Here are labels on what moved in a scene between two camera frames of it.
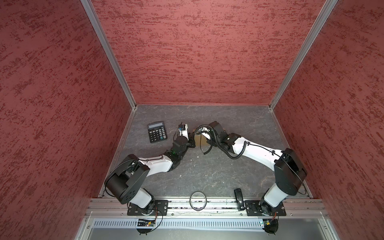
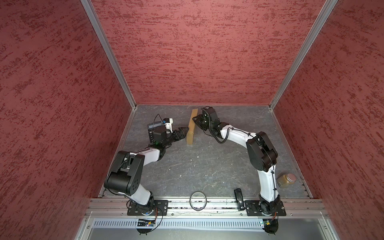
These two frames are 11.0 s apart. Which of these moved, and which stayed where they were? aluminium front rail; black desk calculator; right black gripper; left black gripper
Moved: right black gripper; left black gripper
Stayed: aluminium front rail; black desk calculator
